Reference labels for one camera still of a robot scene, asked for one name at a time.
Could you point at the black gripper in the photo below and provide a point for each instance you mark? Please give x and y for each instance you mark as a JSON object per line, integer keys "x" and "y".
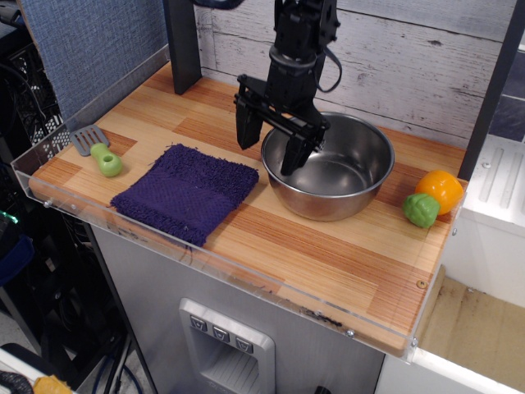
{"x": 285, "y": 101}

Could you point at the stainless steel pot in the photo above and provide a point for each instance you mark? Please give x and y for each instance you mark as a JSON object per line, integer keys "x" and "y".
{"x": 338, "y": 181}

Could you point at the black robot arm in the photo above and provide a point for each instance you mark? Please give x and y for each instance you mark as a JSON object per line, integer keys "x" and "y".
{"x": 305, "y": 26}

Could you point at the purple cloth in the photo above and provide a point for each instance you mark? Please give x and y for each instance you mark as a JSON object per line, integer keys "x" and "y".
{"x": 187, "y": 194}

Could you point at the green toy vegetable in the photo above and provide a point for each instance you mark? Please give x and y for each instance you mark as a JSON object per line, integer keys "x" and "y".
{"x": 421, "y": 209}

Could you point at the orange toy pepper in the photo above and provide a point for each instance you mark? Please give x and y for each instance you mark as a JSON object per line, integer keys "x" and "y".
{"x": 443, "y": 187}

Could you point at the blue fabric panel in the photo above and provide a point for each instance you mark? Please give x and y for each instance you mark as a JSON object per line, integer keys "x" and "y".
{"x": 96, "y": 52}

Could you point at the silver toy fridge cabinet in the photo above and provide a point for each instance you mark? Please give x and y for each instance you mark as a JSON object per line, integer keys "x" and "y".
{"x": 199, "y": 334}

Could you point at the black plastic crate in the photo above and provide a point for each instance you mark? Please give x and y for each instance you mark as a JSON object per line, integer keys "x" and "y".
{"x": 29, "y": 106}

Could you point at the white toy sink unit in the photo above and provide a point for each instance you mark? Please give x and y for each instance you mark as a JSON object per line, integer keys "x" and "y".
{"x": 472, "y": 338}

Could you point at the dark grey left post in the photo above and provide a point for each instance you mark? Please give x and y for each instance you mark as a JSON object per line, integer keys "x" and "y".
{"x": 183, "y": 44}

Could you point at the dark grey post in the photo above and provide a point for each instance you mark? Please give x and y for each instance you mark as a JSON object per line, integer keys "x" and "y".
{"x": 503, "y": 66}
{"x": 183, "y": 44}

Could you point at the grey spatula green handle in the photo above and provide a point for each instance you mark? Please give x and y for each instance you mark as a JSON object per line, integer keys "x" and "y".
{"x": 91, "y": 141}

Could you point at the clear acrylic guard rail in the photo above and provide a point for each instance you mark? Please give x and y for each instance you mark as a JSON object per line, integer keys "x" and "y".
{"x": 369, "y": 274}

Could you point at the dark grey right post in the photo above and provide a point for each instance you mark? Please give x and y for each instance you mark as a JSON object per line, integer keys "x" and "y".
{"x": 503, "y": 66}

